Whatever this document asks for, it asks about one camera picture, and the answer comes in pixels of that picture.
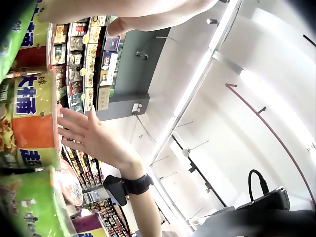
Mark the person's left fingers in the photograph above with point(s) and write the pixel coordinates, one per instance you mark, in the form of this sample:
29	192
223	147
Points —
121	26

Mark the small security camera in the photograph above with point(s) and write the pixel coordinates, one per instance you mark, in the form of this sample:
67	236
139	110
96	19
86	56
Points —
142	55

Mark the black wrist band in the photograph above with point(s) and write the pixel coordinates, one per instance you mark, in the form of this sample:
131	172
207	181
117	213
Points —
138	184

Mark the person's right hand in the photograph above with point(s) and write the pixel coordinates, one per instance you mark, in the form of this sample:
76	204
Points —
103	140

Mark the black ceiling track rail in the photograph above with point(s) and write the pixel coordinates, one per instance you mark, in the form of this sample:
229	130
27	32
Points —
197	170

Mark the person's right ring finger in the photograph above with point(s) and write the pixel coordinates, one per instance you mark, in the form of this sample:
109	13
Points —
70	134

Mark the full shop shelf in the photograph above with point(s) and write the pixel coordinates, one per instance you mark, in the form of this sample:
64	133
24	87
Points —
76	61

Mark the long ceiling light strip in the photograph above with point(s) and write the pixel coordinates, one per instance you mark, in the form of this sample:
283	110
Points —
197	79

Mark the person's left hand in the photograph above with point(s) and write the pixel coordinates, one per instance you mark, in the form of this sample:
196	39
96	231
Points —
148	12

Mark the person's right thumb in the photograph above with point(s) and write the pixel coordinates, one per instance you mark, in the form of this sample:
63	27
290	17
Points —
93	118

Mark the person's right index finger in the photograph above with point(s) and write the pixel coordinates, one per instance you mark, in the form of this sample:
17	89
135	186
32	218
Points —
74	114

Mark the red ceiling pipe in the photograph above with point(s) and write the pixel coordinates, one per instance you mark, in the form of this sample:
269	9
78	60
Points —
271	128

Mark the person's right little finger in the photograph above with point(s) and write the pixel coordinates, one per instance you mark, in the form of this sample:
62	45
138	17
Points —
72	144

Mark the round ceiling spotlight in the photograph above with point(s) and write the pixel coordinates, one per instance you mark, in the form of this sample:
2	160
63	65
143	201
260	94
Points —
212	21

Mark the white emergency light box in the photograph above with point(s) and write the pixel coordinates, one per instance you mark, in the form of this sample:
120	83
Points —
137	108

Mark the person's right middle finger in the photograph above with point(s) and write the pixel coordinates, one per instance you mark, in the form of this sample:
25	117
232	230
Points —
70	124

